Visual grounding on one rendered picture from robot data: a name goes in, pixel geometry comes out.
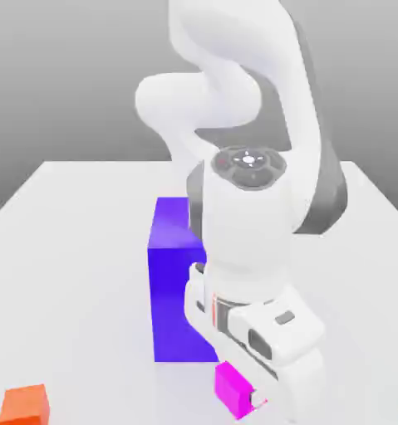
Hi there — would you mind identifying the small magenta cube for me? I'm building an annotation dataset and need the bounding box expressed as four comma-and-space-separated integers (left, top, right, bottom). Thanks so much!
214, 361, 268, 420

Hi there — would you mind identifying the small orange cube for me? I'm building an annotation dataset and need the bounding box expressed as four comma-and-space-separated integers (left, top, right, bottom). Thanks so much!
0, 383, 51, 425

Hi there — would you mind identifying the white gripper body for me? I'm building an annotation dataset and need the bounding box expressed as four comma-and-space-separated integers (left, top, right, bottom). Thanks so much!
184, 261, 327, 425

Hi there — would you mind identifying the large purple box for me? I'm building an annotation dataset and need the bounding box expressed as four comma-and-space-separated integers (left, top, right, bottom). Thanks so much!
147, 196, 220, 364

